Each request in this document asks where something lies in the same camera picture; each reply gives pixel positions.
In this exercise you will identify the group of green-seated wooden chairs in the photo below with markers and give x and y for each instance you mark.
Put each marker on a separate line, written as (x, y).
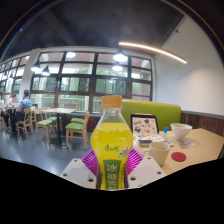
(45, 123)

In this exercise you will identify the flat round red coaster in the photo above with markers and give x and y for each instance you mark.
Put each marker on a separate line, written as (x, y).
(178, 157)

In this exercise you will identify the wooden dining table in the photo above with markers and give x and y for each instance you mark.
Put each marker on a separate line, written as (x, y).
(59, 110)

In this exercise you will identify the black-framed picture tablet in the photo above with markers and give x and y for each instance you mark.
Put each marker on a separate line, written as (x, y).
(144, 125)

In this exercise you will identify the cream ceramic mug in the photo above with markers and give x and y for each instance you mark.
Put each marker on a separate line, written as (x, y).
(158, 152)

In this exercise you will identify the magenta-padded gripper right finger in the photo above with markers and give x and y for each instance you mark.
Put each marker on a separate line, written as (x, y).
(146, 171)

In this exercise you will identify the curved linear ceiling light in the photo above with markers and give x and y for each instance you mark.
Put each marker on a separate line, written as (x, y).
(153, 49)

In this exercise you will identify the green upholstered bench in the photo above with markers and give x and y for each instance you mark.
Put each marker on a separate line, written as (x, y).
(166, 113)

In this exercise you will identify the person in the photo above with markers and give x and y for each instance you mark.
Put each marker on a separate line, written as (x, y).
(24, 106)
(11, 101)

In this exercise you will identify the small blue-capped bottle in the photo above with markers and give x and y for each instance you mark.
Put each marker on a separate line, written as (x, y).
(165, 132)

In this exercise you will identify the yellow drink bottle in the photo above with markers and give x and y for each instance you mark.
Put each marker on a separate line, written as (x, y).
(111, 143)

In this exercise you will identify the group of pendant lamps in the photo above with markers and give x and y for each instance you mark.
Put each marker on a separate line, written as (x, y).
(120, 57)

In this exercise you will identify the pale printed card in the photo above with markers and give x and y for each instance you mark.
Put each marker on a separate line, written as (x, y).
(185, 143)

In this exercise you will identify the black-framed window wall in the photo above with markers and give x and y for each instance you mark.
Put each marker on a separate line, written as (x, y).
(93, 85)

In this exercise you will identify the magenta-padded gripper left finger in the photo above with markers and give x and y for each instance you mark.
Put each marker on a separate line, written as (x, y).
(78, 171)

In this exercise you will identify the white ceramic bowl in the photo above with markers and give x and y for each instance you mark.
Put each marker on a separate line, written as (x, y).
(181, 131)

